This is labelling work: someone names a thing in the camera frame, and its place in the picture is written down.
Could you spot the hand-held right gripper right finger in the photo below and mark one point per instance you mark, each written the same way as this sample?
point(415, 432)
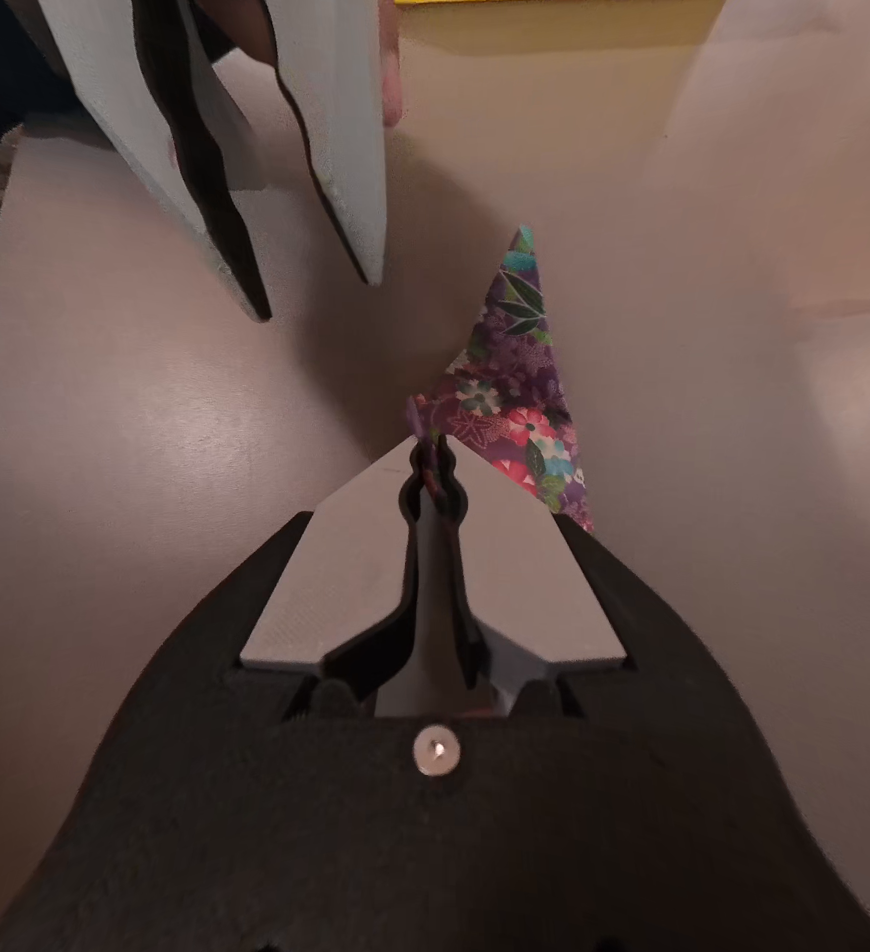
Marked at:
point(539, 587)

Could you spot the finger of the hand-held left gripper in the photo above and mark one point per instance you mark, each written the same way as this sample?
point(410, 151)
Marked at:
point(345, 134)
point(122, 97)

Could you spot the person's left hand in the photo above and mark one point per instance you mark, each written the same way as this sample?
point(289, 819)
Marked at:
point(391, 67)

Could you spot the floral purple origami paper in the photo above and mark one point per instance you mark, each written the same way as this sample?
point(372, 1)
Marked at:
point(524, 416)

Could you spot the yellow board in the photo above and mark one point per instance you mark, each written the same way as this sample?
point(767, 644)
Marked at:
point(554, 2)

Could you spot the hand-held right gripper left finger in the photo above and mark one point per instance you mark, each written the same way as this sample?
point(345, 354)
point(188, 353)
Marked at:
point(330, 587)

